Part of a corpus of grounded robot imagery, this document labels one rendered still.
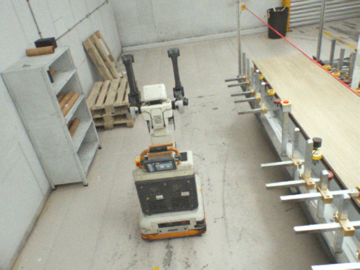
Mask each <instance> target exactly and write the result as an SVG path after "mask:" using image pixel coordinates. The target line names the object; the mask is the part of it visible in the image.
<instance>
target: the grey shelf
mask: <svg viewBox="0 0 360 270"><path fill-rule="evenodd" d="M70 59H71V60H70ZM71 63H72V64H71ZM23 64H25V65H30V66H28V67H22V66H23ZM46 68H54V70H55V72H54V73H53V74H52V75H51V76H52V79H53V80H54V83H51V82H50V79H49V77H48V74H47V71H46ZM1 74H2V76H3V79H4V81H5V83H6V86H7V88H8V90H9V93H10V95H11V97H12V98H13V101H14V103H15V105H16V107H17V110H18V112H19V114H20V116H21V119H22V121H23V123H24V125H25V128H26V130H27V133H28V135H29V137H30V139H31V142H32V144H33V146H34V147H35V148H34V149H35V150H36V152H37V154H38V156H39V158H40V161H41V163H42V165H43V167H44V170H45V172H46V174H47V177H48V179H49V181H50V185H51V187H52V190H53V191H54V190H56V189H57V187H55V185H61V184H67V183H76V182H83V183H84V186H85V187H88V182H87V179H86V176H87V173H88V168H89V166H90V164H91V162H92V160H93V158H94V155H95V153H96V150H97V148H98V146H99V149H102V146H101V144H100V140H99V138H98V134H97V131H96V128H95V124H94V122H93V118H92V115H91V112H90V109H89V106H88V102H87V99H86V96H85V93H84V90H83V86H82V83H81V80H80V77H79V73H78V70H77V68H76V66H75V62H74V59H73V56H72V53H71V49H70V46H69V44H68V45H63V46H57V48H55V52H54V53H50V54H45V55H38V56H30V57H28V56H27V55H25V56H24V57H22V58H21V59H19V60H18V61H17V62H15V63H14V64H13V65H11V66H10V67H8V68H7V69H6V70H4V71H3V72H1ZM43 77H44V78H43ZM79 86H80V87H79ZM68 91H73V92H74V93H75V92H77V93H79V98H78V99H77V101H76V102H75V104H73V106H72V108H71V109H70V110H69V111H68V112H67V114H66V115H65V116H63V114H62V111H61V108H60V105H59V102H58V100H57V97H56V95H59V94H60V93H64V94H65V95H66V94H67V93H68ZM54 104H55V105H54ZM75 118H79V119H80V122H79V124H78V126H77V128H76V130H75V132H74V134H73V136H72V137H71V136H70V133H69V130H68V127H67V123H68V122H69V120H70V121H71V122H73V121H74V119H75ZM63 129H64V130H63ZM66 138H67V139H66ZM82 180H83V181H82Z"/></svg>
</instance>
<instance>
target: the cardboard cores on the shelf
mask: <svg viewBox="0 0 360 270"><path fill-rule="evenodd" d="M49 70H50V73H51V75H52V74H53V73H54V72H55V70H54V68H52V67H49ZM56 97H57V100H58V103H59V105H60V108H61V111H62V114H63V116H65V115H66V114H67V113H68V111H69V110H70V109H71V108H72V106H73V104H75V102H76V101H77V99H78V98H79V93H77V92H75V93H74V92H73V91H68V93H67V94H66V95H65V94H64V93H60V94H59V95H56ZM79 122H80V119H79V118H75V119H74V121H73V122H71V121H70V120H69V122H68V123H67V128H68V130H69V133H70V136H71V137H72V136H73V134H74V132H75V130H76V128H77V126H78V124H79Z"/></svg>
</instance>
